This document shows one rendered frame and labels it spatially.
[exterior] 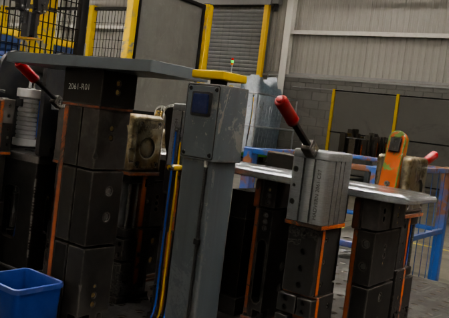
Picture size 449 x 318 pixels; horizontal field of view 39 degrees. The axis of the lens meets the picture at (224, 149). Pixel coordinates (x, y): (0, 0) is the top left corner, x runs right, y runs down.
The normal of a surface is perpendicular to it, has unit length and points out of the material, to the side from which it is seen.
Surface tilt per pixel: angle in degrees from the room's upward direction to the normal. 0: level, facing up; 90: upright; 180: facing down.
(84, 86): 90
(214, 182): 90
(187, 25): 90
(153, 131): 90
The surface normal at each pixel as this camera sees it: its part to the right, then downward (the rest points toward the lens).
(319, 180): -0.60, -0.03
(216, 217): 0.79, 0.13
